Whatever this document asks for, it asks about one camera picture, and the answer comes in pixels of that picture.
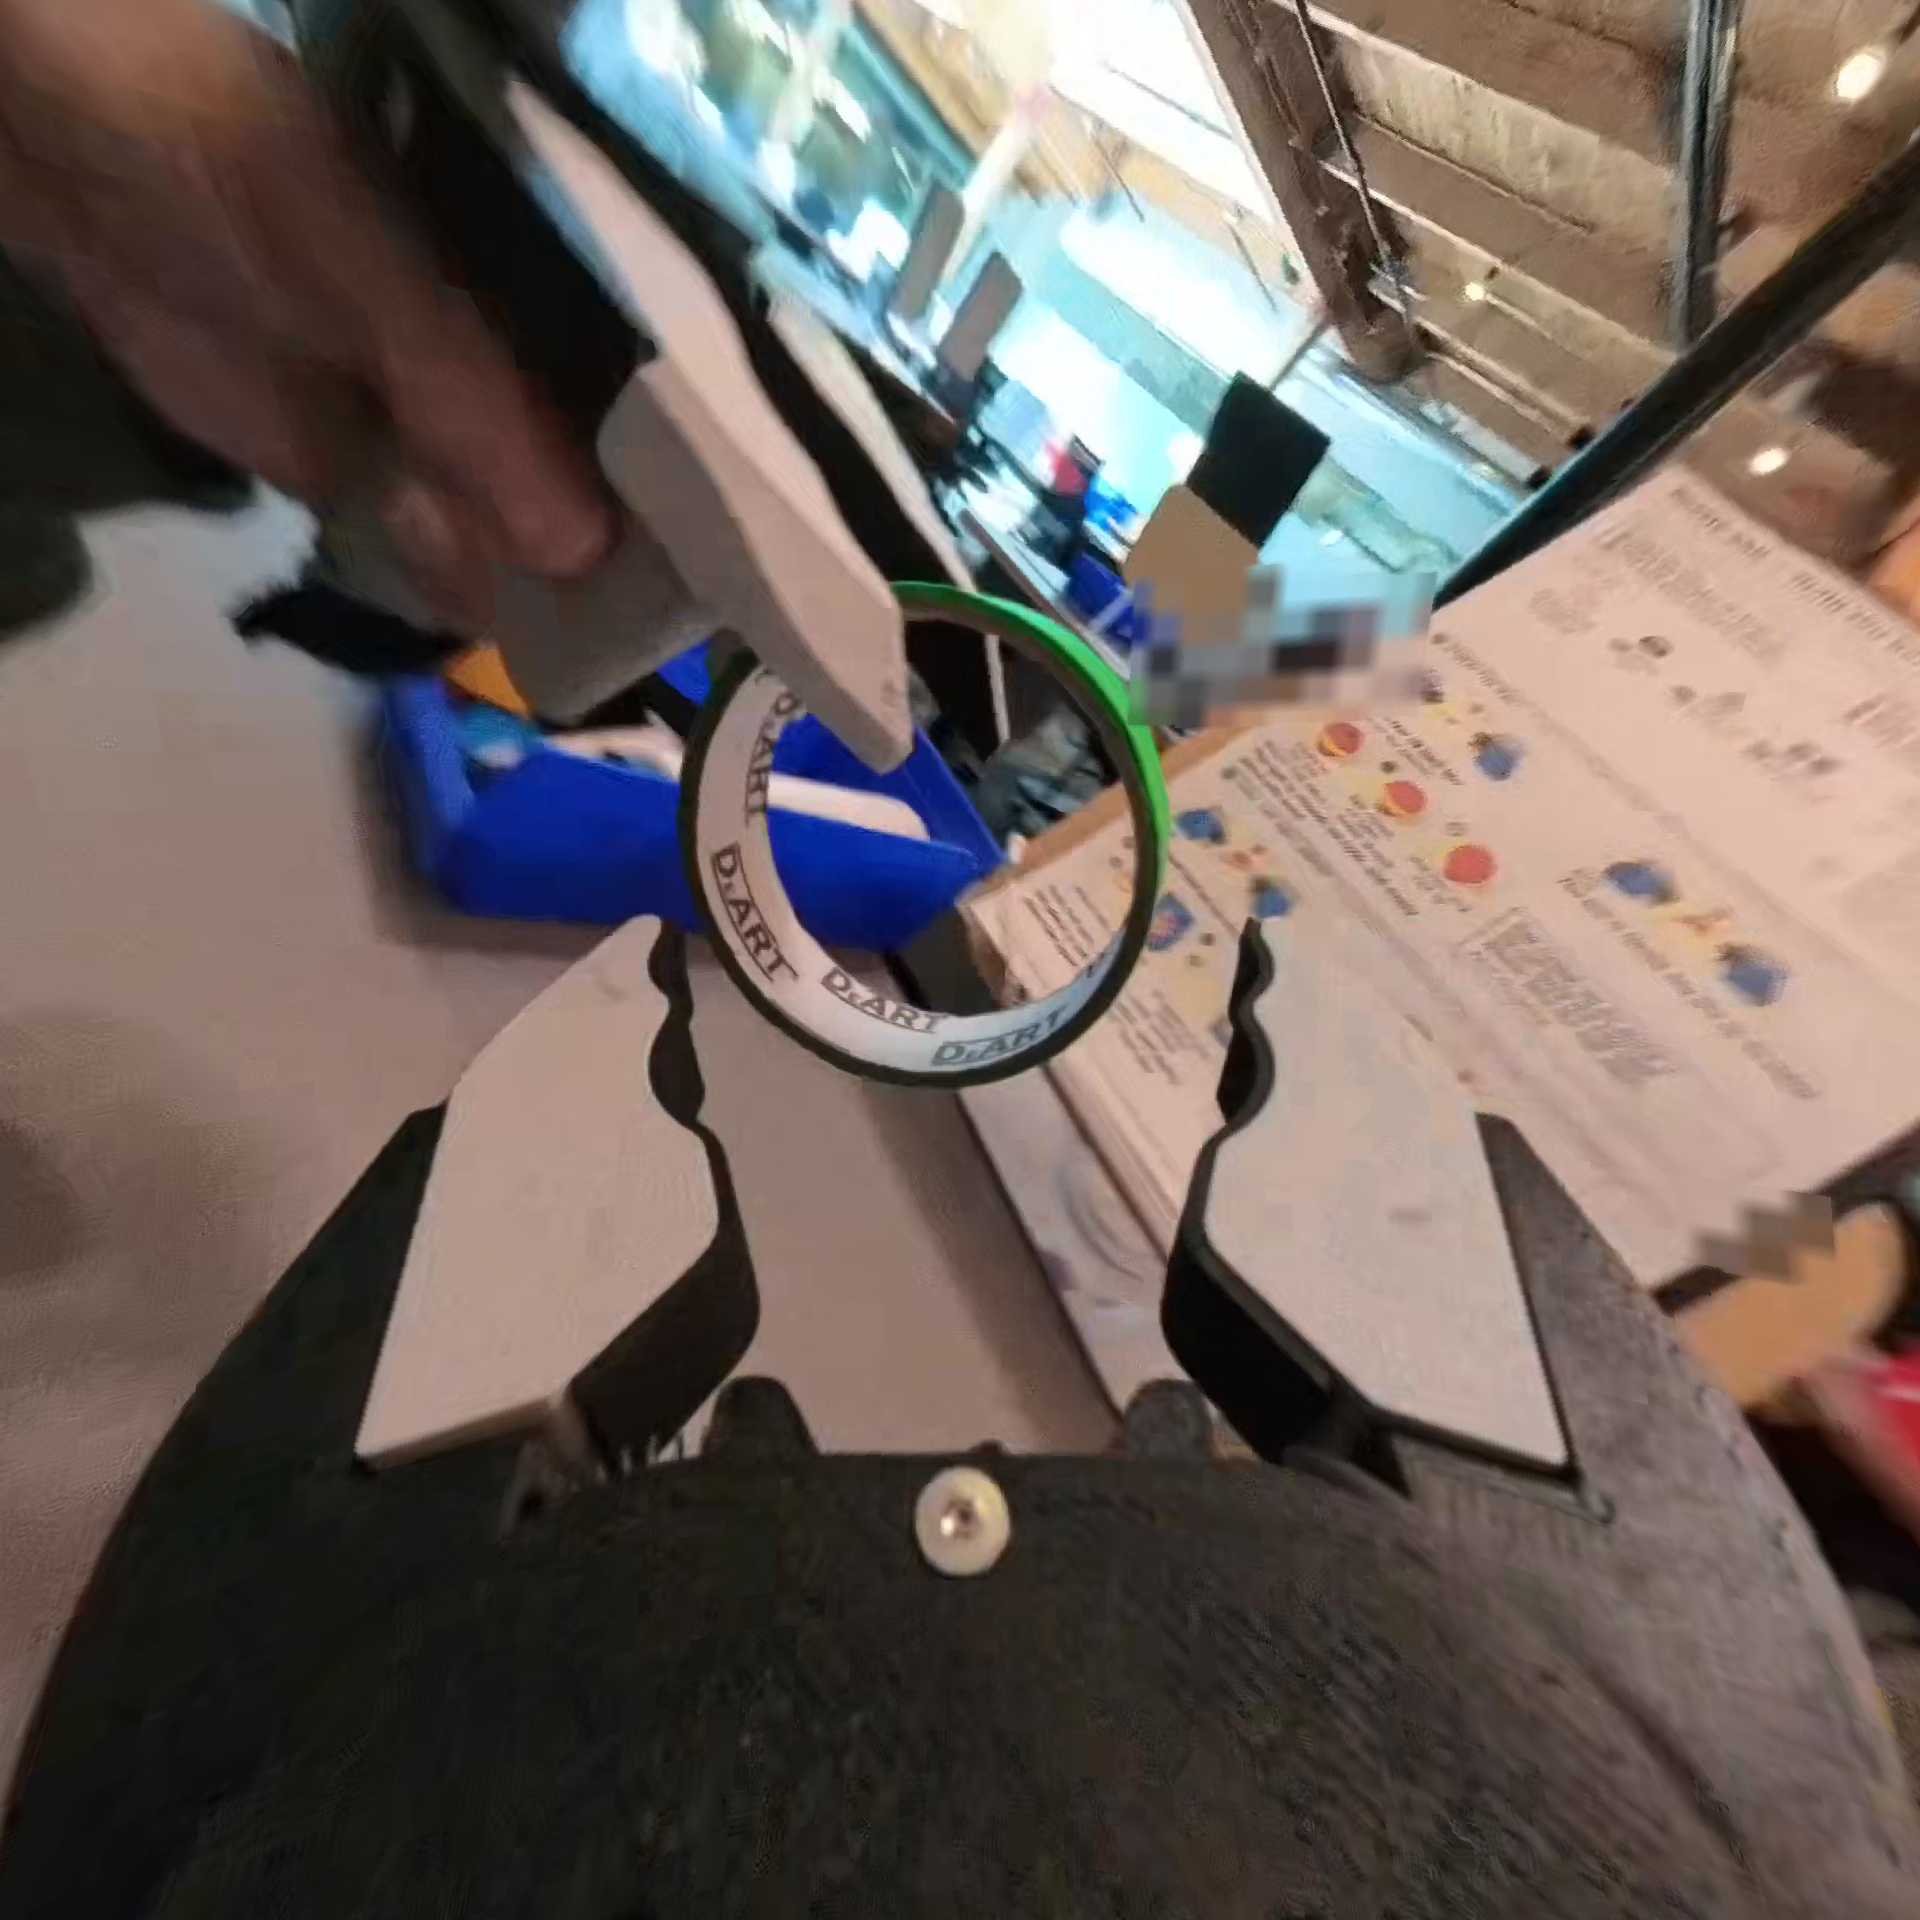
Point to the blue plastic bin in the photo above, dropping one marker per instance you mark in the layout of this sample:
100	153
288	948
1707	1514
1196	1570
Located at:
599	869

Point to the small tan cardboard sign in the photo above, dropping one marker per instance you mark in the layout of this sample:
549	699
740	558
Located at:
1195	555

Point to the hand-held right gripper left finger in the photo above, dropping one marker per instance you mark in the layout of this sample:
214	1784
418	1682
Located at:
540	1201

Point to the printed instruction sheet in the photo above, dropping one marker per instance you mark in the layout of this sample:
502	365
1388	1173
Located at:
1576	931

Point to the person's left hand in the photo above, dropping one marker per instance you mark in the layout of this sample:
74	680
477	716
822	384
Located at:
300	329

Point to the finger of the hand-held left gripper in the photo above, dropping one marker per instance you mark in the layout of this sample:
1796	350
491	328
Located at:
764	555

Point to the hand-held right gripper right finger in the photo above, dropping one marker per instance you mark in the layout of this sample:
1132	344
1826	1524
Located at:
1365	1214

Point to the black metal pole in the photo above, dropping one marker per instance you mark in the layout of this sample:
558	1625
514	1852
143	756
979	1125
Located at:
1694	404

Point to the black rectangular panel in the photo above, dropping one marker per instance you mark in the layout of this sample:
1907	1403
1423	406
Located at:
1261	451

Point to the green tape roll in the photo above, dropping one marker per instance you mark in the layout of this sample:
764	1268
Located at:
743	901

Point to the grey partition panel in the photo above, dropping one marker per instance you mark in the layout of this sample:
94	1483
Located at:
979	322
932	246

